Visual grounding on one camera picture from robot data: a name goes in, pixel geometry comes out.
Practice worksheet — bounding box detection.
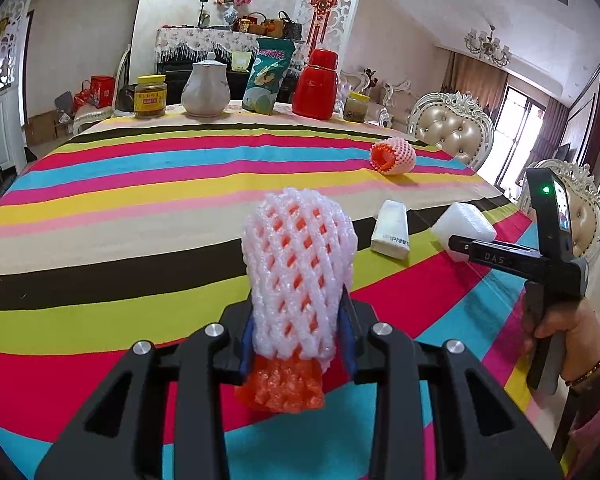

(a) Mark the brown curtain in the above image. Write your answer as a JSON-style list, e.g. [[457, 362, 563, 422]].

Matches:
[[441, 52, 508, 113]]

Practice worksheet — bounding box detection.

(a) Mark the beige tufted chair near right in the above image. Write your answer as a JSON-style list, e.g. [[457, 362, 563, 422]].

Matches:
[[529, 158, 600, 266]]

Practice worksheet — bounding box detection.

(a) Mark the black piano with lace cover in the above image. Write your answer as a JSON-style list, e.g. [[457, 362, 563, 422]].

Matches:
[[154, 25, 307, 106]]

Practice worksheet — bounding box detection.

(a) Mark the beige tufted chair far right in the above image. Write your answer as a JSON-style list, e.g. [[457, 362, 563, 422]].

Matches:
[[407, 92, 494, 171]]

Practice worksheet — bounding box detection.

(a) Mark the brown jar yellow lid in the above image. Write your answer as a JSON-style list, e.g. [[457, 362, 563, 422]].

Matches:
[[342, 91, 370, 124]]

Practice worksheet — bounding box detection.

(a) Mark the black handbag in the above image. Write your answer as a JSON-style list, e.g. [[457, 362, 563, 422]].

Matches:
[[278, 10, 302, 41]]

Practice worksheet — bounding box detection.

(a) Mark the white ceramic teapot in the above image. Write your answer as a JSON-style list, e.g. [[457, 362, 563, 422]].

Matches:
[[181, 52, 230, 117]]

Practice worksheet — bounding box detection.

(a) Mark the pink foam fruit net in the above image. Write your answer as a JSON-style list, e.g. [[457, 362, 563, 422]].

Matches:
[[370, 136, 417, 176], [236, 188, 358, 414]]

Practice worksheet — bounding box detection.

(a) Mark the red gift box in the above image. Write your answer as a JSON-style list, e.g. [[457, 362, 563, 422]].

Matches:
[[73, 75, 116, 112]]

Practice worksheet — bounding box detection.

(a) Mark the white carved screen partition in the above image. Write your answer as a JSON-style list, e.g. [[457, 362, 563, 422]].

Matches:
[[292, 0, 360, 67]]

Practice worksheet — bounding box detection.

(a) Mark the white ornate sofa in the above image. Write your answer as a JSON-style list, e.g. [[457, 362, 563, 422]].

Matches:
[[339, 68, 419, 133]]

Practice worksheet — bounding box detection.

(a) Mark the chandelier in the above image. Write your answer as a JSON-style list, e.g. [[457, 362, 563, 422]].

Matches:
[[464, 24, 512, 68]]

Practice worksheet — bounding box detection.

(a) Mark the person's right hand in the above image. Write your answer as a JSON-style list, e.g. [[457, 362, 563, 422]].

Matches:
[[521, 295, 600, 391]]

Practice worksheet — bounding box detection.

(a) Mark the striped colourful tablecloth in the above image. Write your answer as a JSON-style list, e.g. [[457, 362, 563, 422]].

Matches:
[[0, 105, 562, 479]]

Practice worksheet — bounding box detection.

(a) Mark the green snack bag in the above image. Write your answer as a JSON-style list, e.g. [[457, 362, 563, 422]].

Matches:
[[242, 37, 296, 115]]

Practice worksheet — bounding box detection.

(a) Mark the white tube package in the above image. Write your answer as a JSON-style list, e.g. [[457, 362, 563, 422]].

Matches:
[[370, 200, 410, 260]]

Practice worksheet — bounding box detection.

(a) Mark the red chinese knot decoration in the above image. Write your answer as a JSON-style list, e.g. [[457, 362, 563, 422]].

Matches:
[[306, 0, 337, 54]]

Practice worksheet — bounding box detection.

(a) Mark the beige tufted chair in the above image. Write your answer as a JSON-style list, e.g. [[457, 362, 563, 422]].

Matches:
[[529, 158, 600, 266], [407, 92, 494, 171]]

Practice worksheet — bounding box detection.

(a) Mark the red thermos jug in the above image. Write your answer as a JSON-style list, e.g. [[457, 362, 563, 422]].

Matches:
[[291, 48, 338, 120]]

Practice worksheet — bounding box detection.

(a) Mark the white low sideboard cabinet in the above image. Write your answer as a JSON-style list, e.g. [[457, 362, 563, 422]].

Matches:
[[0, 87, 27, 174]]

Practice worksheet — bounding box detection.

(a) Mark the yellow label jar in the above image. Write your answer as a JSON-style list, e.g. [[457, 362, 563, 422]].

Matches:
[[134, 74, 166, 119]]

